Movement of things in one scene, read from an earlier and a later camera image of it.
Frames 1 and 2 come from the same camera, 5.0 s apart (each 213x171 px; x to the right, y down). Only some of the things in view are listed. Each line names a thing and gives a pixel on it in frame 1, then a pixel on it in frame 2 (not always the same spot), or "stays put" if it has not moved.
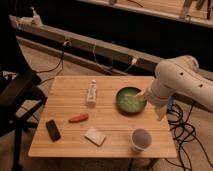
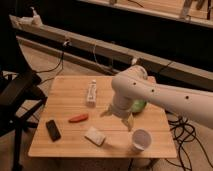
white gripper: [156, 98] → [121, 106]
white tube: [91, 95] stays put
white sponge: [95, 137] stays put
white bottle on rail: [36, 21] stays put
